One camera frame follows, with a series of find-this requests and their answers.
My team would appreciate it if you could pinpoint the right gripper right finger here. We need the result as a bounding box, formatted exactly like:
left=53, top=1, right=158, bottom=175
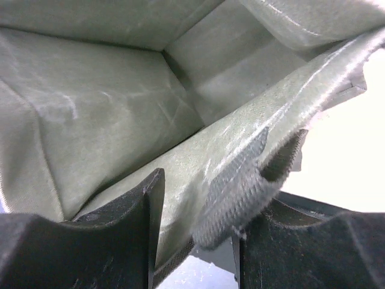
left=232, top=192, right=384, bottom=288

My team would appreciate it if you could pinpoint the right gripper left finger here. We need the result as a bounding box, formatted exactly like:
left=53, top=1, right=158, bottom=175
left=1, top=169, right=165, bottom=288

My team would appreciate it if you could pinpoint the green canvas bag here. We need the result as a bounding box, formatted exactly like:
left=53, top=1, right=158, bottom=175
left=1, top=1, right=384, bottom=288

